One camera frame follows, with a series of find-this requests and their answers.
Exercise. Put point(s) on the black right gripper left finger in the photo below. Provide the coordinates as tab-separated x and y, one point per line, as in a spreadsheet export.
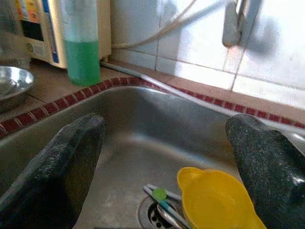
54	171

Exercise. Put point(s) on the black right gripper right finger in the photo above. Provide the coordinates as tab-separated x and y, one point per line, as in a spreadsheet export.
271	171

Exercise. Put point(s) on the yellow plastic bowl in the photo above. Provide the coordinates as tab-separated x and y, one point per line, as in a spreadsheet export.
214	202

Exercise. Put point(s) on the round steel dish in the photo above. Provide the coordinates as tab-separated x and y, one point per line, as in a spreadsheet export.
14	81

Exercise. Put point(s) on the metal spoon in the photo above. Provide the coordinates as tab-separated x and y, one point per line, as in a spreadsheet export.
166	215

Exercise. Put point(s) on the steel sink drain strainer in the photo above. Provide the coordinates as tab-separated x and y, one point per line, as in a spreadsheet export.
146	212

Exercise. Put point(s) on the steel sink basin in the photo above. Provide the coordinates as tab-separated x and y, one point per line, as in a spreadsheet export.
147	119

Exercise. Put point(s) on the grey training chopsticks green clip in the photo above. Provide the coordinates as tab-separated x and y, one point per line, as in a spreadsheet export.
159	193

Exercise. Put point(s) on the green dish soap bottle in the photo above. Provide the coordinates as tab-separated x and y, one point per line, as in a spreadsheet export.
82	62

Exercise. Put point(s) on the white water ionizer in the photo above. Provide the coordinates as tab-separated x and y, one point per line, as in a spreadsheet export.
35	50

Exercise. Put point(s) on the grey tube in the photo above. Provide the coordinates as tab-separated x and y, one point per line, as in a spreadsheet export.
152	80

